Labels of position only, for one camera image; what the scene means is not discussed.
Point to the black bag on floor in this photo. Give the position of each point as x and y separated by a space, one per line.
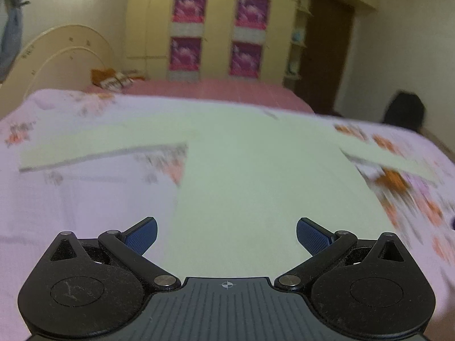
406 110

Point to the lower right purple poster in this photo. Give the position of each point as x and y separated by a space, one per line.
245 60

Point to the dark brown wooden door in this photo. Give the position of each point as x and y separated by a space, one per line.
327 38

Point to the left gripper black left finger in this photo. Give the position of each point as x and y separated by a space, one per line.
93 288

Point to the grey blue curtain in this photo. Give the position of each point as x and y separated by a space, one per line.
11 40

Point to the upper right purple poster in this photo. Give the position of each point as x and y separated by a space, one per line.
252 14

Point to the upper left purple poster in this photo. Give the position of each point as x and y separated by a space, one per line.
189 11

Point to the lilac floral bed sheet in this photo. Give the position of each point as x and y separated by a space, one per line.
36 205

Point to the pale cream knit garment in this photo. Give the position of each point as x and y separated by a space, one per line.
228 186

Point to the pink checked bedspread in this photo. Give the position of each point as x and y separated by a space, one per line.
225 90

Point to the cream built-in wardrobe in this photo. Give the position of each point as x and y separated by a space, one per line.
149 29

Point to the cream arched headboard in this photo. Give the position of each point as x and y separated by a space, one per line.
60 58

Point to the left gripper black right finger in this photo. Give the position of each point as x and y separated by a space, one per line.
359 288

